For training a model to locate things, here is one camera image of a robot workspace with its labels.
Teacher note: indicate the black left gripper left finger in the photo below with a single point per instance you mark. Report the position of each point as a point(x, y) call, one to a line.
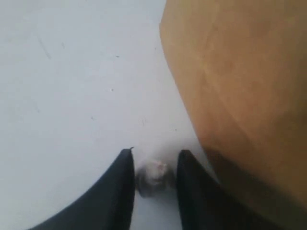
point(107, 205)

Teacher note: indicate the brown paper bag with handles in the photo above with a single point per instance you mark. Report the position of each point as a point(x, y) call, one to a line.
point(241, 70)

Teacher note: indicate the white paper ball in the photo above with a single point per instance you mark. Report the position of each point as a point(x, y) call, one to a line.
point(154, 177)

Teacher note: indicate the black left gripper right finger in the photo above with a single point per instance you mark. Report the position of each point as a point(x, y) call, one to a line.
point(204, 205)

